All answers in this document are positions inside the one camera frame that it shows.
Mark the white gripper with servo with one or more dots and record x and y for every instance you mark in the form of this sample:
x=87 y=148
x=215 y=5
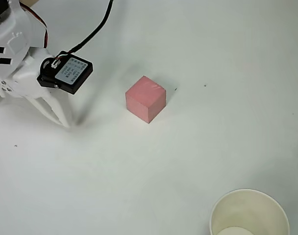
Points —
x=25 y=79

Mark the pink foam block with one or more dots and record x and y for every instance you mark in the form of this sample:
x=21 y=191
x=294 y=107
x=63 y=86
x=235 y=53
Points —
x=144 y=98

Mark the white paper cup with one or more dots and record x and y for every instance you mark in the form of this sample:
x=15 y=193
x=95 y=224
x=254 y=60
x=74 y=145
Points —
x=274 y=215

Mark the black camera module with label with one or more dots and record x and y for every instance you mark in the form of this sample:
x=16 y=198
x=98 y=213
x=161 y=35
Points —
x=70 y=73

